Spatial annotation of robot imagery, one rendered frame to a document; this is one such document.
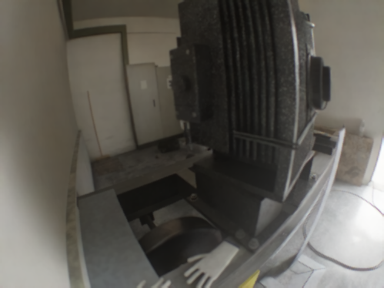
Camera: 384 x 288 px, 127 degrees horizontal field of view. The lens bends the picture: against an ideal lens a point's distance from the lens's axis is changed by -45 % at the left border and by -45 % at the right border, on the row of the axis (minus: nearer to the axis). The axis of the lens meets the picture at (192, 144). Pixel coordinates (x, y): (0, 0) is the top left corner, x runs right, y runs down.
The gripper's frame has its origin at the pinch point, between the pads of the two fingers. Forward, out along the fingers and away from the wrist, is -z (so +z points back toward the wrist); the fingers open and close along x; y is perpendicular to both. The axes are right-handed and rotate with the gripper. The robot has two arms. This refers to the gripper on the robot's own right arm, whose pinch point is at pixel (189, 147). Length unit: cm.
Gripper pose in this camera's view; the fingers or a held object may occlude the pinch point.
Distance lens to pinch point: 182.0
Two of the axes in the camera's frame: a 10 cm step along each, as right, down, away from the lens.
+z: -1.4, -9.9, -0.4
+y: 9.6, -1.2, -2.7
